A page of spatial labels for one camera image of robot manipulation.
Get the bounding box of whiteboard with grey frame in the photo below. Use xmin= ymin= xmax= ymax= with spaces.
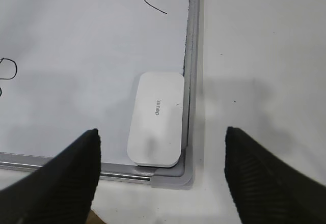
xmin=1 ymin=0 xmax=199 ymax=189

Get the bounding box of white whiteboard eraser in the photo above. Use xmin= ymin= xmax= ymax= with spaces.
xmin=127 ymin=72 xmax=184 ymax=167

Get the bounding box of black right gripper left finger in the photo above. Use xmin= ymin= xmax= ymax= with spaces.
xmin=1 ymin=129 xmax=101 ymax=223

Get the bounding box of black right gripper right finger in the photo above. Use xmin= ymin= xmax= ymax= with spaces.
xmin=224 ymin=127 xmax=325 ymax=223

